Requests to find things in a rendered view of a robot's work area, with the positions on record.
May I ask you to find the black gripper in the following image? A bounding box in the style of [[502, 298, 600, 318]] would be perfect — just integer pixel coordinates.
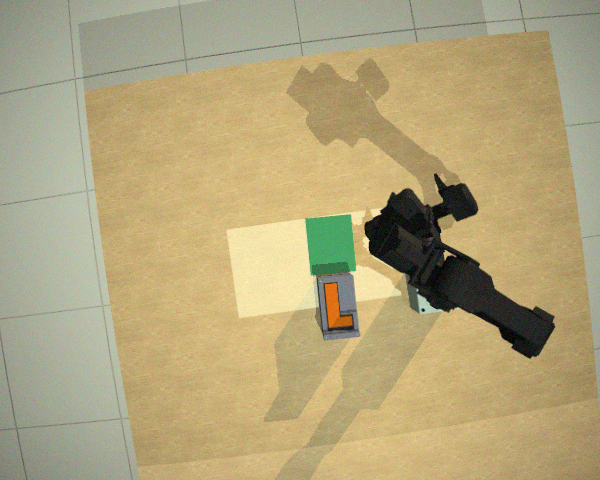
[[364, 173, 478, 242]]

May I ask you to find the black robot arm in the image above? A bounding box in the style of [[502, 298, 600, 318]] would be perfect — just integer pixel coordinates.
[[369, 188, 555, 359]]

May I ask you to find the orange l-shaped part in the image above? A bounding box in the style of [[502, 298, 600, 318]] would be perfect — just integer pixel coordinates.
[[324, 282, 353, 328]]

